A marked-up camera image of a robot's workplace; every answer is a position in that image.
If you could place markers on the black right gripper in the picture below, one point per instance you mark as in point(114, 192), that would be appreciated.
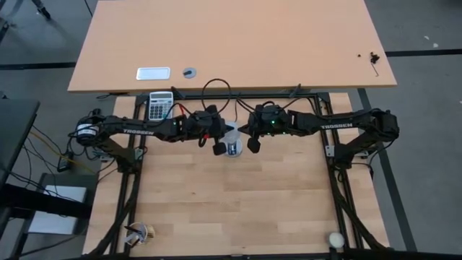
point(272, 124)

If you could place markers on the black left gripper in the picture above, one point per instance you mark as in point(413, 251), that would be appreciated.
point(200, 126)

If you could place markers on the white reflector lightbulb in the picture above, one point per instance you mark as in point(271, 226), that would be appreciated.
point(232, 137)

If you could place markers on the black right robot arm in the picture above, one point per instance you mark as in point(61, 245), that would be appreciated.
point(335, 125)

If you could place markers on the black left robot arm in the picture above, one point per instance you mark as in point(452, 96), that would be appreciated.
point(137, 130)

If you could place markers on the grey desk calculator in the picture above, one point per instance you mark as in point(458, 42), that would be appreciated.
point(160, 108)

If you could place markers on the grey round desk grommet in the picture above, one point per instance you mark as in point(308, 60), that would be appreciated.
point(189, 72)

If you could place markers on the white rectangular table plate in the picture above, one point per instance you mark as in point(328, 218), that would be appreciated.
point(153, 73)

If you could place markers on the light wooden desk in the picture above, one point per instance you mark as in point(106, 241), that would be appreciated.
point(234, 43)

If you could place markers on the black marker pen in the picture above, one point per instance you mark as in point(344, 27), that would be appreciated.
point(133, 229)

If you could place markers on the white ball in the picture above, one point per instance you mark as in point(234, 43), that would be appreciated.
point(336, 240)

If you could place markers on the black allen key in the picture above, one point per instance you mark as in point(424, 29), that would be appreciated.
point(374, 57)

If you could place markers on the black power adapter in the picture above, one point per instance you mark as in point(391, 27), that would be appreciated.
point(65, 161)

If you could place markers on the white box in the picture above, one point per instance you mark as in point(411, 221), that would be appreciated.
point(57, 213)

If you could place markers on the black side table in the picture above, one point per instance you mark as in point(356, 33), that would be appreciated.
point(16, 130)

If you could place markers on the black aluminium table frame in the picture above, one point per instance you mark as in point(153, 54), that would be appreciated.
point(274, 96)

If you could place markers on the grey frame clamp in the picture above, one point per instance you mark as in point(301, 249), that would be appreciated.
point(295, 91)
point(177, 92)

